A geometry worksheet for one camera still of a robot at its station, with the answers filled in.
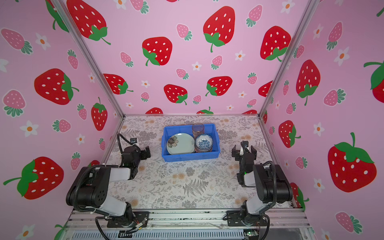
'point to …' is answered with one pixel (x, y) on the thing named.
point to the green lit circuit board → (251, 232)
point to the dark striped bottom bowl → (203, 148)
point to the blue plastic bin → (210, 129)
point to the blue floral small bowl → (204, 141)
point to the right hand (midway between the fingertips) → (244, 145)
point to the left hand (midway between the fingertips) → (140, 147)
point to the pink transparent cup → (198, 129)
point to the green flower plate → (180, 143)
